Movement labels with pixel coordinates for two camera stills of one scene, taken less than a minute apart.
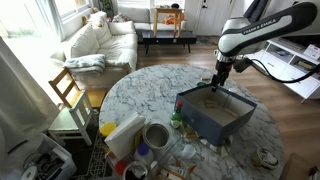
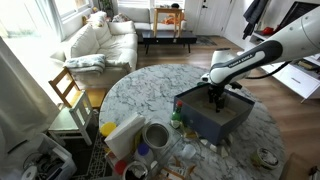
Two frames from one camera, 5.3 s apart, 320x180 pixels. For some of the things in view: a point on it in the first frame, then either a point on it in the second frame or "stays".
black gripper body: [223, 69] -> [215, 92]
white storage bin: [48, 161] stays
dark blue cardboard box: [214, 116] stays
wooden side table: [177, 12] stays
